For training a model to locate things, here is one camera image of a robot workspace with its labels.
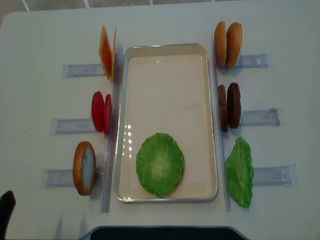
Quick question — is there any orange cheese slice outer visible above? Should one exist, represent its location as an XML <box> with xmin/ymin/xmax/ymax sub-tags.
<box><xmin>98</xmin><ymin>25</ymin><xmax>112</xmax><ymax>79</ymax></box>

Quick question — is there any bun half left front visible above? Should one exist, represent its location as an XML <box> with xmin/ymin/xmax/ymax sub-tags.
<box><xmin>72</xmin><ymin>141</ymin><xmax>96</xmax><ymax>196</ymax></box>

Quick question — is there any clear right acrylic holder rail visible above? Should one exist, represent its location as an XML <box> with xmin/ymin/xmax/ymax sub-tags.
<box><xmin>211</xmin><ymin>33</ymin><xmax>300</xmax><ymax>212</ymax></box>

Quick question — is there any brown meat patty outer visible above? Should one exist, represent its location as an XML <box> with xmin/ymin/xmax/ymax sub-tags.
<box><xmin>227</xmin><ymin>82</ymin><xmax>241</xmax><ymax>129</ymax></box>

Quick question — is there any red tomato slice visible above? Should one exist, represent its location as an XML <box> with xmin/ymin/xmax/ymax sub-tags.
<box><xmin>103</xmin><ymin>94</ymin><xmax>112</xmax><ymax>136</ymax></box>
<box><xmin>91</xmin><ymin>91</ymin><xmax>105</xmax><ymax>132</ymax></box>

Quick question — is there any yellow cheese slice near tray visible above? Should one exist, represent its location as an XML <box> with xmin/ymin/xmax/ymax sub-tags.
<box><xmin>111</xmin><ymin>28</ymin><xmax>117</xmax><ymax>83</ymax></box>

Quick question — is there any bun half near tray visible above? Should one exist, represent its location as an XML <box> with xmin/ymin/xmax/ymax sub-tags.
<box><xmin>213</xmin><ymin>21</ymin><xmax>227</xmax><ymax>67</ymax></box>

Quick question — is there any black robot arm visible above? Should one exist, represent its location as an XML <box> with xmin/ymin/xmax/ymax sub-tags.
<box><xmin>0</xmin><ymin>190</ymin><xmax>16</xmax><ymax>240</ymax></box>

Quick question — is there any white rectangular metal tray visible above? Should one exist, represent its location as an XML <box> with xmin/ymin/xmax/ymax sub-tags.
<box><xmin>113</xmin><ymin>43</ymin><xmax>218</xmax><ymax>202</ymax></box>

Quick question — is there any green lettuce leaf in holder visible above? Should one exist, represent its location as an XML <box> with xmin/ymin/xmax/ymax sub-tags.
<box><xmin>226</xmin><ymin>136</ymin><xmax>254</xmax><ymax>208</ymax></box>

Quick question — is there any green lettuce leaf on tray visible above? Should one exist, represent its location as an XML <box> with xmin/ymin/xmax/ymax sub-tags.
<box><xmin>136</xmin><ymin>132</ymin><xmax>185</xmax><ymax>197</ymax></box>

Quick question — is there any bun half outer right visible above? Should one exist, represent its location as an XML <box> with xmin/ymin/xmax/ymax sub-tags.
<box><xmin>226</xmin><ymin>22</ymin><xmax>243</xmax><ymax>69</ymax></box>

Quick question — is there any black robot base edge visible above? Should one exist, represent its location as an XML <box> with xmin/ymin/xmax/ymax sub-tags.
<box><xmin>83</xmin><ymin>226</ymin><xmax>247</xmax><ymax>240</ymax></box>

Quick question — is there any brown meat patty near tray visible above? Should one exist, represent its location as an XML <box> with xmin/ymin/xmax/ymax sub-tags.
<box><xmin>217</xmin><ymin>84</ymin><xmax>228</xmax><ymax>132</ymax></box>

